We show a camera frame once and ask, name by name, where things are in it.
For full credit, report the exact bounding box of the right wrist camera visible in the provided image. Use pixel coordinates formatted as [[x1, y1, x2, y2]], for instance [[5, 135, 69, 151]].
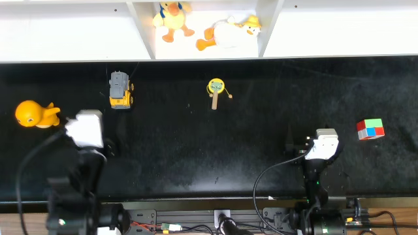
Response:
[[304, 128, 340, 161]]

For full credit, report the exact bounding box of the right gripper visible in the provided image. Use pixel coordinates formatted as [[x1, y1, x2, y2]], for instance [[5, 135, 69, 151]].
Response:
[[284, 123, 310, 157]]

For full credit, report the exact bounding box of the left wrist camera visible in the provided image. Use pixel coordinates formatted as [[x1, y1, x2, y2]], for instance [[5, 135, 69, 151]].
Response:
[[64, 109, 105, 149]]

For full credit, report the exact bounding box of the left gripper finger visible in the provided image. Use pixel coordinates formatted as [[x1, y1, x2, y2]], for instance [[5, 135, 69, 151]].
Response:
[[116, 113, 129, 153]]

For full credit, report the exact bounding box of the black cable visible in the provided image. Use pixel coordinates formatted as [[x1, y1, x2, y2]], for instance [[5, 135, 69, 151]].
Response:
[[252, 140, 315, 235], [14, 129, 68, 235]]

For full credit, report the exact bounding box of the mounting rail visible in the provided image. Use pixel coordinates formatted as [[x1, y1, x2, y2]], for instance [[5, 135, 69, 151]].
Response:
[[97, 205, 402, 235]]

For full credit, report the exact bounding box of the grey and yellow toy truck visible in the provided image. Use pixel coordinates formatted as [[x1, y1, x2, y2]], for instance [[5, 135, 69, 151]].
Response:
[[108, 70, 135, 110]]

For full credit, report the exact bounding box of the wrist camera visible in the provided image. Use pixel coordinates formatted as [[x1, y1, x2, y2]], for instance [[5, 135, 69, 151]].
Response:
[[304, 128, 340, 161], [64, 109, 105, 149]]

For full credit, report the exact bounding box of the yellow plush duck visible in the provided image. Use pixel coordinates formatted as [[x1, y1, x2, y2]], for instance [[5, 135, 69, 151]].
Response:
[[152, 1, 196, 44]]

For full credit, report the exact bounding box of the white shelf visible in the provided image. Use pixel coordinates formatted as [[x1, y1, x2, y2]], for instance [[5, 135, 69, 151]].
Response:
[[0, 0, 418, 64]]

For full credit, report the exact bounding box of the yellow rubber duck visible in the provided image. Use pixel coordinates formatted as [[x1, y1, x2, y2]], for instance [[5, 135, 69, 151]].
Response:
[[14, 100, 61, 129]]

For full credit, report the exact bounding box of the yellow rattle drum toy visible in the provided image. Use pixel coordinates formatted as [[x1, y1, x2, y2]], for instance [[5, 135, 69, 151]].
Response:
[[206, 77, 234, 111]]

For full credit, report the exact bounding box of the many-coloured puzzle cube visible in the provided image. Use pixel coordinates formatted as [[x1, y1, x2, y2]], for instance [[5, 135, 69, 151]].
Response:
[[356, 117, 386, 141]]

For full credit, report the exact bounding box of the white plush duck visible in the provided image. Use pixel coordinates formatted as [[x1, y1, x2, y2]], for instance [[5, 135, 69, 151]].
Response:
[[195, 14, 263, 52]]

